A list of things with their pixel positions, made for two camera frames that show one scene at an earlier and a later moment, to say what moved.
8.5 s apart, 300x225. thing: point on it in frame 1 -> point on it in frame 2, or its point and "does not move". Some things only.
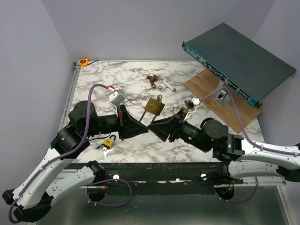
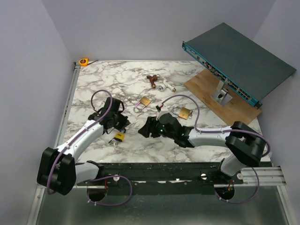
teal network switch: (251, 71) does not move
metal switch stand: (221, 96) does not move
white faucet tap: (162, 87) does not move
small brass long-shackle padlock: (154, 107) -> (145, 101)
